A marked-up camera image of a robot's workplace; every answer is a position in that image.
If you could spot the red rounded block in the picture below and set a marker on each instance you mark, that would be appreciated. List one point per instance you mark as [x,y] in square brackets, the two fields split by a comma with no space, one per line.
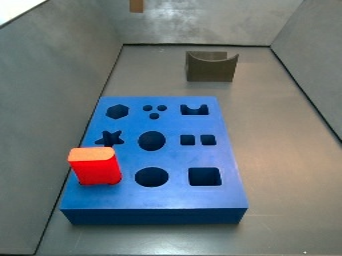
[95,165]

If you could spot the brown arch block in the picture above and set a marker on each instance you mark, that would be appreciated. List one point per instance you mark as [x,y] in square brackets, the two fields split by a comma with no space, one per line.
[137,6]

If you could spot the blue shape sorting board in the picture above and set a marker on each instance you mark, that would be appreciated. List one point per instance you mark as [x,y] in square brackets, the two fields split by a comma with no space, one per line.
[181,177]

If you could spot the dark grey curved holder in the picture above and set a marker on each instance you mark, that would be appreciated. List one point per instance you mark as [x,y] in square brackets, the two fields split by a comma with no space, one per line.
[210,66]

